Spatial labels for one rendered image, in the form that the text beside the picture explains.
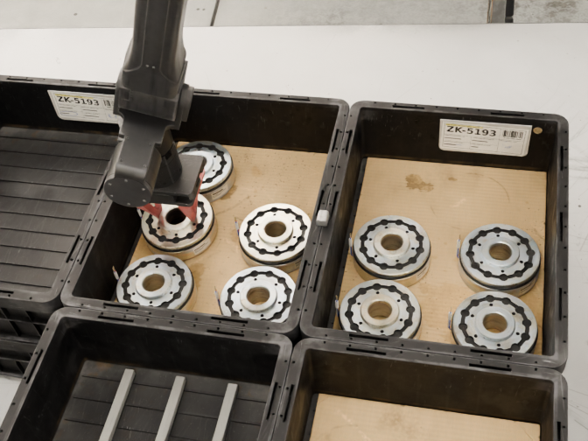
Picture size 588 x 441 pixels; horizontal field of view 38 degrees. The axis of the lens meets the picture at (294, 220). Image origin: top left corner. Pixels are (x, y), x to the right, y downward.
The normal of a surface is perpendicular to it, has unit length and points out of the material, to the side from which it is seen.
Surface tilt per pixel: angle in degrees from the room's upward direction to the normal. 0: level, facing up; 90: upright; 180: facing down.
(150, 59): 103
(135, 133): 20
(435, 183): 0
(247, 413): 0
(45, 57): 0
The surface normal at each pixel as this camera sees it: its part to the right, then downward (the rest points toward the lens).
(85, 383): -0.09, -0.64
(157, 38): -0.15, 0.89
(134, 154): 0.23, -0.47
